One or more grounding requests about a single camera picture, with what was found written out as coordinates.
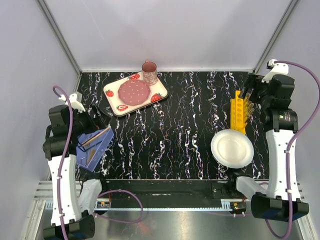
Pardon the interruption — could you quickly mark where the wooden clothespin clamp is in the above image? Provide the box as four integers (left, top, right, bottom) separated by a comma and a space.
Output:
81, 127, 110, 147

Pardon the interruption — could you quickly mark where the yellow test tube rack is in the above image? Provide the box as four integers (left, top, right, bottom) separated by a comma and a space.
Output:
230, 90, 249, 135

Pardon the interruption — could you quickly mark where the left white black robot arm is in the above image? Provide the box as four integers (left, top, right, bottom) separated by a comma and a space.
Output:
42, 104, 110, 240

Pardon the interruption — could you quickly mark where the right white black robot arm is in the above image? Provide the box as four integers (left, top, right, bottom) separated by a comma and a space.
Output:
227, 73, 310, 222

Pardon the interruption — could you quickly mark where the blue plastic bin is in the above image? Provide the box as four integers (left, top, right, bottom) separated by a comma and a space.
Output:
76, 128, 114, 172

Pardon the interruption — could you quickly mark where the pink dotted plate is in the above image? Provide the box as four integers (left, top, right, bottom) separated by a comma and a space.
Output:
117, 79, 151, 106

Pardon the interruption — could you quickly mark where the white paper plate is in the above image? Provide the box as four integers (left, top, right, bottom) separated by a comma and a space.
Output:
210, 129, 254, 169

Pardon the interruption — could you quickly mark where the pink floral mug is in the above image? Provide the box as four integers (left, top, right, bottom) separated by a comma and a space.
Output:
141, 60, 158, 86

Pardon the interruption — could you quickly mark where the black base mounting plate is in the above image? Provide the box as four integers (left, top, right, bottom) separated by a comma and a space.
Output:
100, 179, 252, 200

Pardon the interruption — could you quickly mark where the right controller box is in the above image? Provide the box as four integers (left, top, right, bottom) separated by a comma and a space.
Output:
231, 201, 247, 212

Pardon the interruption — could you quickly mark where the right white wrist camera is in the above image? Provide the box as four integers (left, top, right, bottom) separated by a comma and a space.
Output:
261, 59, 289, 83

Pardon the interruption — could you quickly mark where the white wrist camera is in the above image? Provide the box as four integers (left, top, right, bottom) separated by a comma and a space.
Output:
261, 59, 289, 83
58, 91, 86, 113

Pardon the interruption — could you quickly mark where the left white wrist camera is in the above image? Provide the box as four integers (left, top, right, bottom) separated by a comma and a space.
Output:
58, 91, 86, 113

